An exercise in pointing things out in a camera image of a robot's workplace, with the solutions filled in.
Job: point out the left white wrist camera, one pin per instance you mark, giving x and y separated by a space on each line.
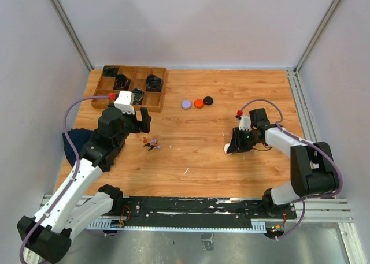
124 102

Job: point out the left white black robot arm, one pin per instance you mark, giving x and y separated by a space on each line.
50 232

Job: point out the purple earbud charging case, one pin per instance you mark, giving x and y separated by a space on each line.
186 104

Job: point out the orange earbud charging case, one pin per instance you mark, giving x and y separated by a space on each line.
199 103

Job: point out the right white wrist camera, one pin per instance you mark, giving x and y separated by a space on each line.
244 123

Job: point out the dark blue cloth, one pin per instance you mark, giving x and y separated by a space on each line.
70 142

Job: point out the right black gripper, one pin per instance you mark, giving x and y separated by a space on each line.
236 145

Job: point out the white earbud charging case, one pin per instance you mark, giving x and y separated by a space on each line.
226 149

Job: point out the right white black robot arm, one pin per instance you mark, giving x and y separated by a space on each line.
312 170

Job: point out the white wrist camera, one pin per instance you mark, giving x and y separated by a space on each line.
244 123
124 102

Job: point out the black earbud charging case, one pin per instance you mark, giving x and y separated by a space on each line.
208 100

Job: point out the wooden compartment tray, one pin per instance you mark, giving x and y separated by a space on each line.
147 83

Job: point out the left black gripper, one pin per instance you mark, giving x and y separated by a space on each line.
145 121

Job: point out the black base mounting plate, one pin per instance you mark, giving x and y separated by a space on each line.
196 212

